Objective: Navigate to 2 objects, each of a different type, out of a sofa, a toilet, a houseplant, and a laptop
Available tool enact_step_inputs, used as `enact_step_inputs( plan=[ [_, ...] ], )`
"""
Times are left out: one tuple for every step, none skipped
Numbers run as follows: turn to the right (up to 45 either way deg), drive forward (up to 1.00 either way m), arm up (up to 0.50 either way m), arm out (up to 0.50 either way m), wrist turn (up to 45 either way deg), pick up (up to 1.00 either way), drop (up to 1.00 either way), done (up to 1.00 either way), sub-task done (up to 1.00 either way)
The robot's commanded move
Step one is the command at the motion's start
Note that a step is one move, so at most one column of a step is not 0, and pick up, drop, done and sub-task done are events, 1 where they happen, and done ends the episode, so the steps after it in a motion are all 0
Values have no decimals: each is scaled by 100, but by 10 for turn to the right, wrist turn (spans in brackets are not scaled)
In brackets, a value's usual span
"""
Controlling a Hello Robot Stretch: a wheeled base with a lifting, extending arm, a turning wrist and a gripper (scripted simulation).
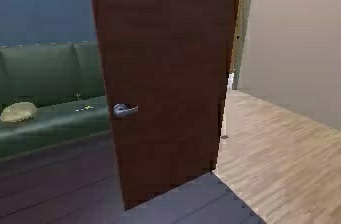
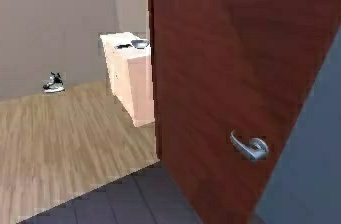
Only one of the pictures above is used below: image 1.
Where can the green leather sofa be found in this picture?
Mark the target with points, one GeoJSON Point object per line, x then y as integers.
{"type": "Point", "coordinates": [41, 86]}

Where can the small yellow-green object on sofa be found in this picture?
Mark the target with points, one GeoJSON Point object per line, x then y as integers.
{"type": "Point", "coordinates": [85, 107]}

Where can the tan round cushion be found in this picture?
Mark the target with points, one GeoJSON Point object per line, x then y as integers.
{"type": "Point", "coordinates": [18, 112]}

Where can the dark brown wooden room door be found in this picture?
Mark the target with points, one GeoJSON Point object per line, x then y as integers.
{"type": "Point", "coordinates": [168, 83]}

